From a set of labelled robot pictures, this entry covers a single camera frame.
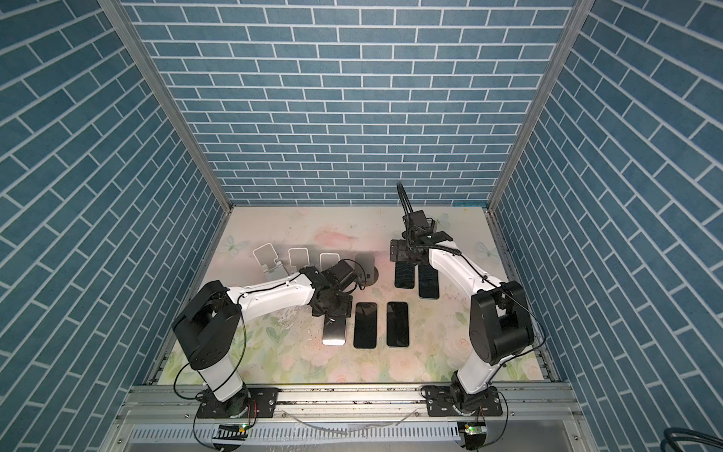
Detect black phone pink edge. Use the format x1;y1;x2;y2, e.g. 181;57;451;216
322;316;346;347

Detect black phone teal edge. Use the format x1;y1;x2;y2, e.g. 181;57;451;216
418;264;440;299

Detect black phone cracked screen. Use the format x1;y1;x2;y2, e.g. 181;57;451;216
394;262;415;289

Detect white stand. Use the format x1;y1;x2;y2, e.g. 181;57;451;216
252;243;289;281
288;247;311;272
319;252;341;271

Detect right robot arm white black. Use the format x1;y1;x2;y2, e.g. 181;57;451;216
390;207;535;414

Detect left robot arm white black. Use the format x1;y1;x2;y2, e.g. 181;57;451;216
172;259;367;403

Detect dark round phone stand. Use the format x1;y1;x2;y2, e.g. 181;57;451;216
354;252;378;287

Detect left controller board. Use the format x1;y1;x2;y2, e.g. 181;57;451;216
212;424;250;452

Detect controller board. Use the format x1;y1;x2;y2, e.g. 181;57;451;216
212;424;250;452
457;421;489;451

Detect right controller board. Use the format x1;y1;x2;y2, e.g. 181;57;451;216
457;421;489;451

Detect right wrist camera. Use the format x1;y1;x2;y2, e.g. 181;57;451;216
406;210;434;230

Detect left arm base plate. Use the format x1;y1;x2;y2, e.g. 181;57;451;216
197;387;279;420

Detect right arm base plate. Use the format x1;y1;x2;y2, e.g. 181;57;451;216
420;384;503;417

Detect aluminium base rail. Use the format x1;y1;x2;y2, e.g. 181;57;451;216
102;382;595;451

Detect white vented cable duct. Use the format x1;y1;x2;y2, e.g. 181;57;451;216
129;422;459;446

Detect right aluminium corner post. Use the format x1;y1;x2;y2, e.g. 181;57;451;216
487;0;594;211

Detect aluminium corner post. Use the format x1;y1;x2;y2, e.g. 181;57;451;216
98;0;233;213
487;0;594;211

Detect black cable bottom right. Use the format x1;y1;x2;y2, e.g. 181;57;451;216
659;426;723;452

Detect left aluminium corner post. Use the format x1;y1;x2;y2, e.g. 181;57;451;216
98;0;233;213

